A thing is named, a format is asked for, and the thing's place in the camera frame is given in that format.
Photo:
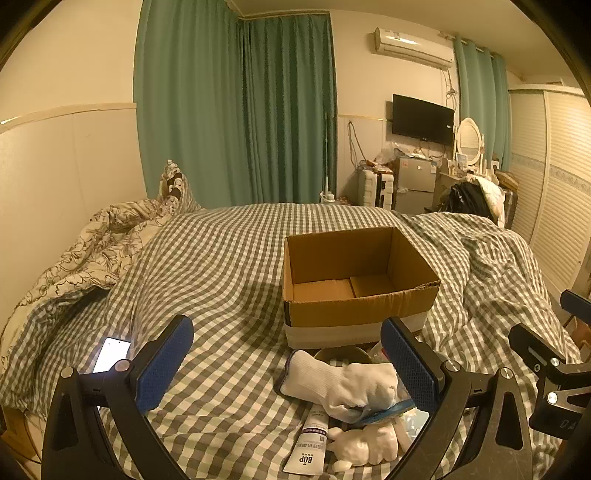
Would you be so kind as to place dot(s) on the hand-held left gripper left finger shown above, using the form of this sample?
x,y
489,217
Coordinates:
x,y
161,367

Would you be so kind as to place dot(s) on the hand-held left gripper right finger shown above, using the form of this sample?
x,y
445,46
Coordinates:
x,y
411,367

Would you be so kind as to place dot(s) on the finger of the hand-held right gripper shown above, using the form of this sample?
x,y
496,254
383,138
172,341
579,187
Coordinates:
x,y
577,304
535,346

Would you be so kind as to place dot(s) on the clear cotton swab container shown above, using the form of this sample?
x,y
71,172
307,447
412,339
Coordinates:
x,y
378,353

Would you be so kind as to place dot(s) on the white sock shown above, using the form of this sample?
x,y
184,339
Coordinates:
x,y
351,383

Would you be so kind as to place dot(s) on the clear plastic packet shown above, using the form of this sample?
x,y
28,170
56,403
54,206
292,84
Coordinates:
x,y
412,431

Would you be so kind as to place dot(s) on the brown cardboard box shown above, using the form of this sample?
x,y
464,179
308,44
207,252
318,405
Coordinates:
x,y
360,295

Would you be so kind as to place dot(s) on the white rabbit figurine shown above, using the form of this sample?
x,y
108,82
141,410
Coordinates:
x,y
364,445

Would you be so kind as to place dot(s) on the white cream tube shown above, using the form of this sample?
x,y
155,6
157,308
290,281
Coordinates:
x,y
310,443

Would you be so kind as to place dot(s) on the smartphone with lit screen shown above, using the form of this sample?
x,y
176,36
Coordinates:
x,y
111,354

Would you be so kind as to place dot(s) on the grey checkered blanket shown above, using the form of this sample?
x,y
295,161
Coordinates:
x,y
221,258

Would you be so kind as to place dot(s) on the brown suitcase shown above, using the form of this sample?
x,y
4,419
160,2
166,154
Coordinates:
x,y
510,198

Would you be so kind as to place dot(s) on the white louvered wardrobe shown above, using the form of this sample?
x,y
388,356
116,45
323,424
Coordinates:
x,y
554,175

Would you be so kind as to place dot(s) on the floral print quilt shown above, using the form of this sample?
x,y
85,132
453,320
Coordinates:
x,y
78,258

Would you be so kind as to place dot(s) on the white garment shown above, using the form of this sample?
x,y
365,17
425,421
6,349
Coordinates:
x,y
491,196

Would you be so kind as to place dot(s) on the black jacket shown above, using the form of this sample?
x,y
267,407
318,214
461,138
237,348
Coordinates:
x,y
464,198

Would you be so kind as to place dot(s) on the white ribbed suitcase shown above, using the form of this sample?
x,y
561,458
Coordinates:
x,y
376,189

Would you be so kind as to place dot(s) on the small silver fridge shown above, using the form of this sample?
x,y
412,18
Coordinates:
x,y
415,184

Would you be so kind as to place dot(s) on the white oval vanity mirror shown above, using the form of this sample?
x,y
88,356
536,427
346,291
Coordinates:
x,y
470,143

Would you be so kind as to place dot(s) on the plastic bag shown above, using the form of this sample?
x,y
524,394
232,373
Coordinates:
x,y
385,154

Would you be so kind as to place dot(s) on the narrow green curtain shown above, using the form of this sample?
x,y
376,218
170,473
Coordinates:
x,y
482,106

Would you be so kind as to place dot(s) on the white mop pole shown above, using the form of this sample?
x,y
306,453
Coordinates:
x,y
328,157

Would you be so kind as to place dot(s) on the wide green curtain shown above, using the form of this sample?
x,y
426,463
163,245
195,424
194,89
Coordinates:
x,y
189,101

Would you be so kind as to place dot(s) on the green corner curtain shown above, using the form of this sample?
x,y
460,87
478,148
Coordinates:
x,y
288,110

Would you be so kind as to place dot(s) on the white air conditioner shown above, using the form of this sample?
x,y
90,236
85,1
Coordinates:
x,y
411,46

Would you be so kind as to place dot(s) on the black wall television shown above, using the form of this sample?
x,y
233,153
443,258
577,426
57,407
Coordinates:
x,y
422,119

